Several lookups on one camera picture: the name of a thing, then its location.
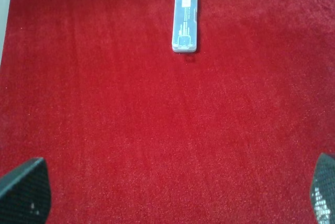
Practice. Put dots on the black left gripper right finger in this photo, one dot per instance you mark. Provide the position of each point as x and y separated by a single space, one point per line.
322 189

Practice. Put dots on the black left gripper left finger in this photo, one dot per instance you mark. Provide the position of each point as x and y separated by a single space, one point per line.
26 193

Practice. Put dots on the red felt mat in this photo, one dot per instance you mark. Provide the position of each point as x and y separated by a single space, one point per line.
134 132

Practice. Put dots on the translucent grey plastic case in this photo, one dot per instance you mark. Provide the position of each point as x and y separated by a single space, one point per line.
184 34

